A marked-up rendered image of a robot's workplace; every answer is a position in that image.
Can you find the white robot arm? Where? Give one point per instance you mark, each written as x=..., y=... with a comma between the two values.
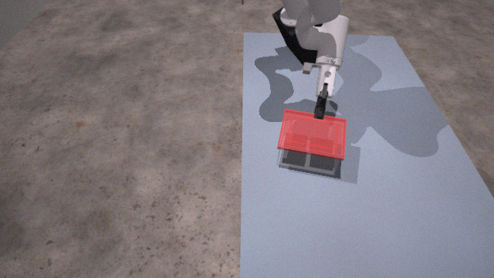
x=329, y=39

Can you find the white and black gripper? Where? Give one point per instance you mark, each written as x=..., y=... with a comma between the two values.
x=325, y=83

